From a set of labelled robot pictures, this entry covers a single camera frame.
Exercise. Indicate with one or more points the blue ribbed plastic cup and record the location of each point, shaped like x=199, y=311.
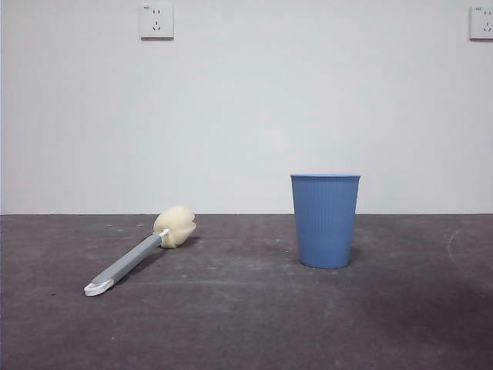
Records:
x=325, y=223

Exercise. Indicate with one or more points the white wall socket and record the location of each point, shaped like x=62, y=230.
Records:
x=157, y=22
x=482, y=24

